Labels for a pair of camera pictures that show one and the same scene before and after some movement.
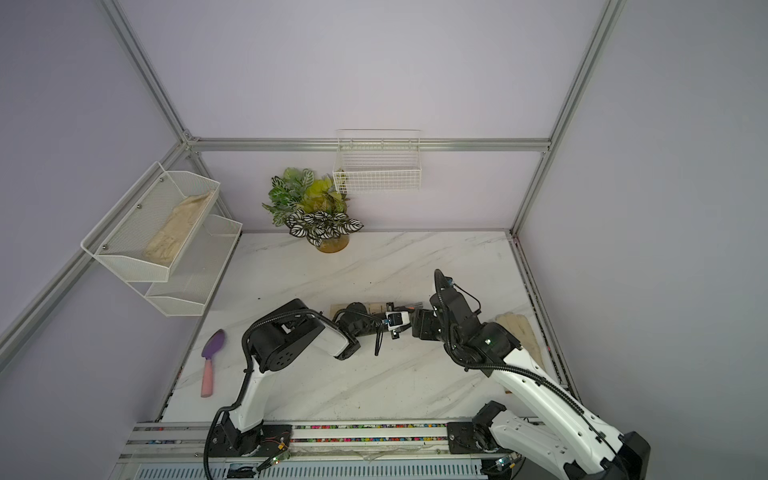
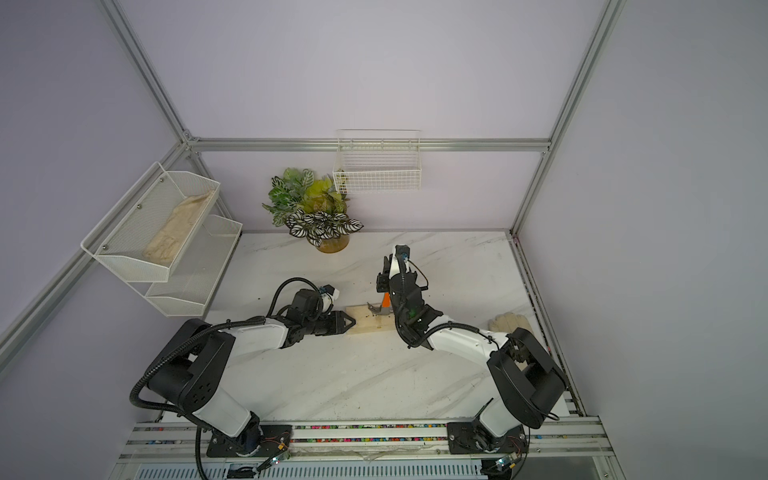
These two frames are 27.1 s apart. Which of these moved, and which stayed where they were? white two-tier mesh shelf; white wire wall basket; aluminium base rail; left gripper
Moved: left gripper
Stayed: aluminium base rail; white two-tier mesh shelf; white wire wall basket
